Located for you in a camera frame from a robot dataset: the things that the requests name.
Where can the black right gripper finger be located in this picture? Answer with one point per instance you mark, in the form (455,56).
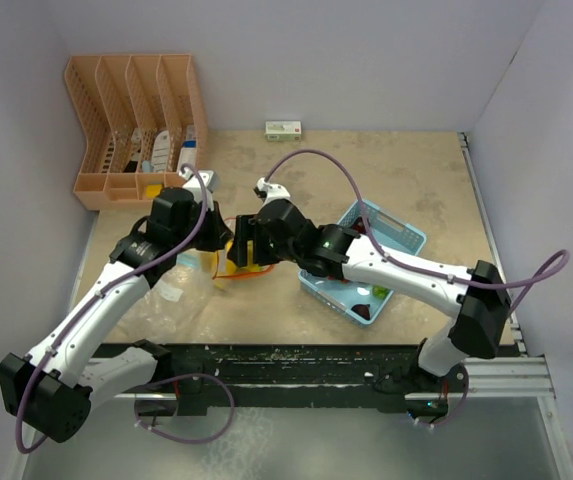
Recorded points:
(242,237)
(262,248)

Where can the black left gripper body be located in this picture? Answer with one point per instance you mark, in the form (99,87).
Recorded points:
(202,239)

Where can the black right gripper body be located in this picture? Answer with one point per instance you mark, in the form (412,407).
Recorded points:
(284,251)

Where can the clear orange-zipper bag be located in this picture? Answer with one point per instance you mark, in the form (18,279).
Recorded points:
(176,300)

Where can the light blue plastic basket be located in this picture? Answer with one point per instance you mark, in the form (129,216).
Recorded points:
(339,297)

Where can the yellow banana bunch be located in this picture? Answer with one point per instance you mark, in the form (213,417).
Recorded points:
(225,271)

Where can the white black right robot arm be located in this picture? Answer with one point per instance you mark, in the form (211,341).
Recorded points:
(475,300)

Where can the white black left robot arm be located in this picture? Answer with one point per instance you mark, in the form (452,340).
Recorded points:
(52,389)

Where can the clear blue-zipper bag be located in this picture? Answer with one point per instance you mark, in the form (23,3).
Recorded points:
(188,260)

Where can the yellow grey eraser block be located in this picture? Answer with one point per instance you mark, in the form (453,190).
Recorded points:
(152,190)

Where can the white blue boxed item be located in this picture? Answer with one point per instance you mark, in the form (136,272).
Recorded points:
(188,150)

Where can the white striped card pack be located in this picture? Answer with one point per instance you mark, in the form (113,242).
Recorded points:
(161,151)

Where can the black grey scraper tool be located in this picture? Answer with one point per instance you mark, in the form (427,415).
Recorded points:
(134,152)

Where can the peach desk organizer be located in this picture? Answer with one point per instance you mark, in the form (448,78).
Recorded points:
(112,95)

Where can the green white small box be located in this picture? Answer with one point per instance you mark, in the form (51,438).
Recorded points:
(283,131)

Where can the dark purple plum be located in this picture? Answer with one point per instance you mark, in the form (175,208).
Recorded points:
(362,310)

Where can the green grape bunch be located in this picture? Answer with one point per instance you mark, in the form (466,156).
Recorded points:
(379,292)

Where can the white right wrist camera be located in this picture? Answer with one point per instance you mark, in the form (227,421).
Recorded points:
(268,192)

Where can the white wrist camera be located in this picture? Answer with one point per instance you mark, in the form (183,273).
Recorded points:
(195,179)
(268,192)

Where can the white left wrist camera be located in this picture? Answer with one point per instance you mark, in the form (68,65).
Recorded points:
(195,179)

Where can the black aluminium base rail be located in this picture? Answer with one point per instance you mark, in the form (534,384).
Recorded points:
(196,377)

